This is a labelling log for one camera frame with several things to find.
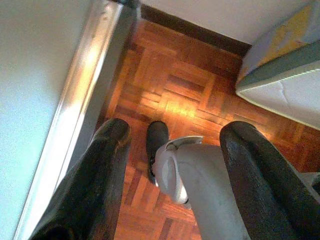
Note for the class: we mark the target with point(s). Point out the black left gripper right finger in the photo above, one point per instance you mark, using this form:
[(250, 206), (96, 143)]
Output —
[(270, 187)]

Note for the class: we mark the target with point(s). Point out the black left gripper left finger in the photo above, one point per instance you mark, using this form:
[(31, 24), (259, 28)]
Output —
[(87, 180)]

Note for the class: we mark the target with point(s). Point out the silver robot left leg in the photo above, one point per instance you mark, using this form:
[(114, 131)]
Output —
[(205, 187)]

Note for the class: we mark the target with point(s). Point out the black robot left foot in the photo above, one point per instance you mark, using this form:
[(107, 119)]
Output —
[(156, 137)]

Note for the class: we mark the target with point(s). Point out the white mattress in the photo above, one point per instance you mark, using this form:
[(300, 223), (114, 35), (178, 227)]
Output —
[(295, 92)]

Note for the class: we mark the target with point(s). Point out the white door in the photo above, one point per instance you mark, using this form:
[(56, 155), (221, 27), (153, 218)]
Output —
[(30, 75)]

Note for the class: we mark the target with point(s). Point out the beige floral bed sheet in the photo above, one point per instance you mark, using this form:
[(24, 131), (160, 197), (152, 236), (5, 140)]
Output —
[(287, 30)]

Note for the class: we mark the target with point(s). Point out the dark wooden baseboard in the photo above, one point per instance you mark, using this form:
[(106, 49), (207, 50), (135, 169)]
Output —
[(195, 30)]

